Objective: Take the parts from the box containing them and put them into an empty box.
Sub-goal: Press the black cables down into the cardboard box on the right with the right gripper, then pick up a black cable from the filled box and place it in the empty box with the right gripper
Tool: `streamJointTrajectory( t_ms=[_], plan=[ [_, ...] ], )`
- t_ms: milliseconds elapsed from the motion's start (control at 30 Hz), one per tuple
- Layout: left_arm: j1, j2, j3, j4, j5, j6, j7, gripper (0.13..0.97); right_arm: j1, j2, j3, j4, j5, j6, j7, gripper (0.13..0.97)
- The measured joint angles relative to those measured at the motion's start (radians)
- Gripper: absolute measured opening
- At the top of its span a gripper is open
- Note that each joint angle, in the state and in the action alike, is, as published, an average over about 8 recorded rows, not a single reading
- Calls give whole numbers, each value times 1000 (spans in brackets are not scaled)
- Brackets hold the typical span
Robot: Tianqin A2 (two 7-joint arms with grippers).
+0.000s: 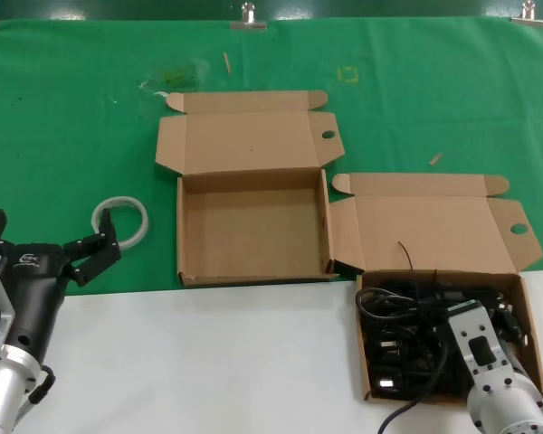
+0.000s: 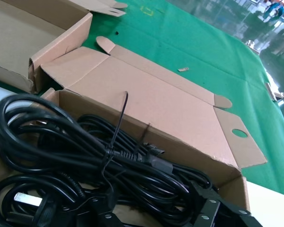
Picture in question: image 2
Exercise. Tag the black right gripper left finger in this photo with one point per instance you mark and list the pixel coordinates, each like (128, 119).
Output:
(101, 217)

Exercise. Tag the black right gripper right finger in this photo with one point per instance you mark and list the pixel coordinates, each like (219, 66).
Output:
(217, 215)

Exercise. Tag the brown cardboard mailer box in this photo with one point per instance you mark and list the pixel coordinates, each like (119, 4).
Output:
(156, 94)
(14, 35)

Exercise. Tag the silver binder clip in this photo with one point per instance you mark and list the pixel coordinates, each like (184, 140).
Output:
(273, 92)
(251, 44)

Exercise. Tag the green table cloth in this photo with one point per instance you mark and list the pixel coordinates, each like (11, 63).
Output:
(180, 35)

